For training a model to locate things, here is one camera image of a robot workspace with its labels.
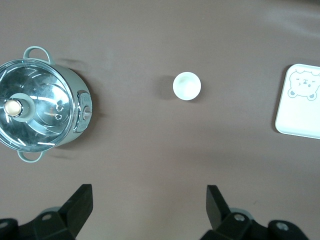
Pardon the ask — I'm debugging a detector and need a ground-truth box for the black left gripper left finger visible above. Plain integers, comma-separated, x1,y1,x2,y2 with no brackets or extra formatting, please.
17,184,94,240

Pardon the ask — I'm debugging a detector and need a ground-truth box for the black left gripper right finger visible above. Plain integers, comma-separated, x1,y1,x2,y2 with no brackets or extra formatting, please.
202,184,270,240

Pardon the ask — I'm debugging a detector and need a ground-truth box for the white tray with bear print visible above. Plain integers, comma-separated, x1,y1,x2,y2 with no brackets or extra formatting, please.
274,63,320,140

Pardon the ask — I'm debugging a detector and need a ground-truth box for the glass pot lid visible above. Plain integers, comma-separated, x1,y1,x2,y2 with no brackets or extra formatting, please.
0,58,77,153

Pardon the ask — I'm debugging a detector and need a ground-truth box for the green electric cooking pot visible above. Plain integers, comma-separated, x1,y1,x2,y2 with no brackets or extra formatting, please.
0,45,92,164

